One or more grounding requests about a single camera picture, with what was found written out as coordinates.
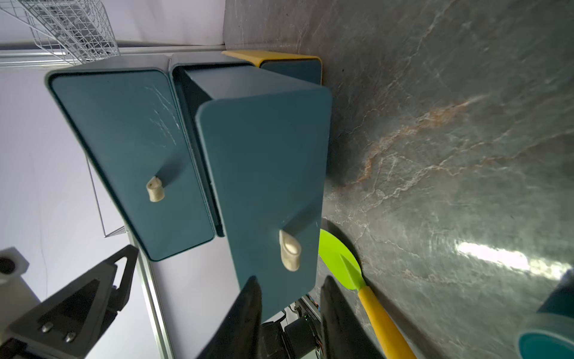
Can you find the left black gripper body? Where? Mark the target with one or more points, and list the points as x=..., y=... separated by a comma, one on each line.
x=69, y=323

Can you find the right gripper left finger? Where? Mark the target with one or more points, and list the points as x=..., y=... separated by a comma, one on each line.
x=238, y=334

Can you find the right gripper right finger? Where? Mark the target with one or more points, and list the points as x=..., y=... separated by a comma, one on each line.
x=343, y=335

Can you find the teal drawer cabinet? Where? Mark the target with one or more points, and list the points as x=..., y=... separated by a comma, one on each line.
x=195, y=145

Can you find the teal top drawer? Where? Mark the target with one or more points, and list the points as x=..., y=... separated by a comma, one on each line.
x=130, y=126

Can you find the teal drawer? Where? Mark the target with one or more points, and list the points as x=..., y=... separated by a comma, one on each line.
x=263, y=139
x=130, y=126

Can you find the dark green paint can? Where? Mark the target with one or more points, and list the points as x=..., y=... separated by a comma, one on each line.
x=549, y=332

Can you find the yellow bottom drawer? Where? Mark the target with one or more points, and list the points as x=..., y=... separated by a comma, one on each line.
x=304, y=67

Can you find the green toy shovel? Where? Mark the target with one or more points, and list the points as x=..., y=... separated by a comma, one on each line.
x=344, y=266

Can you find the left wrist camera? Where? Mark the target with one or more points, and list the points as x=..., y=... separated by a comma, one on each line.
x=17, y=298

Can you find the long white wire basket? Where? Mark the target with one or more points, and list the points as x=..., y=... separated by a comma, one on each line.
x=74, y=31

